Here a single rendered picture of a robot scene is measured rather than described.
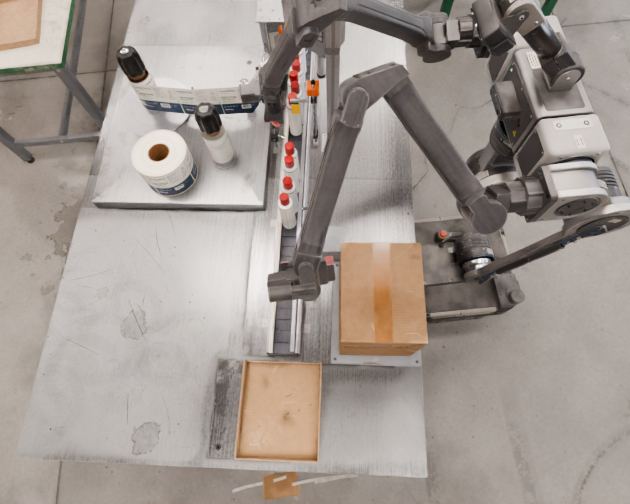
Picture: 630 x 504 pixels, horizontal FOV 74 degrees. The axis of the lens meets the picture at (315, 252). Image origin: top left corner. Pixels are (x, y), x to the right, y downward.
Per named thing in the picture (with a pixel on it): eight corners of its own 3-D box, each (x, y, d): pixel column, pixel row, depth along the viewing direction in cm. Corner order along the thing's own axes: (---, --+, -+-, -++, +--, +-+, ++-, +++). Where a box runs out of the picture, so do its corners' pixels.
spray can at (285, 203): (283, 216, 157) (276, 189, 138) (296, 216, 157) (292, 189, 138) (282, 229, 155) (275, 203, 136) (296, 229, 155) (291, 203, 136)
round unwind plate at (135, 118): (128, 79, 183) (127, 77, 182) (197, 79, 182) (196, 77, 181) (113, 137, 172) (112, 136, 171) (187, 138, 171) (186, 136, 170)
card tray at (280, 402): (245, 360, 143) (243, 359, 140) (321, 363, 142) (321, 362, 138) (236, 458, 133) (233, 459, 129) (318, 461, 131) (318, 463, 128)
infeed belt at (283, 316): (297, 5, 202) (296, -3, 198) (314, 4, 201) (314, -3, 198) (271, 355, 143) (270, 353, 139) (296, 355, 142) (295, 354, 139)
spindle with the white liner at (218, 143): (215, 149, 169) (192, 97, 141) (237, 150, 168) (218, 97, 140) (212, 168, 165) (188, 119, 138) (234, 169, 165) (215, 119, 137)
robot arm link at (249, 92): (274, 94, 130) (271, 67, 130) (237, 98, 130) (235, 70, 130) (278, 107, 142) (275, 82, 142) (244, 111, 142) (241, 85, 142)
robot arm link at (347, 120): (376, 93, 76) (367, 84, 86) (346, 84, 75) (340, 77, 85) (315, 285, 96) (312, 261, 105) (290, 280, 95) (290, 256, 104)
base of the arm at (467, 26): (482, 59, 115) (498, 21, 104) (453, 62, 115) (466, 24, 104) (475, 36, 118) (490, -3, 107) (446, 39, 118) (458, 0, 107)
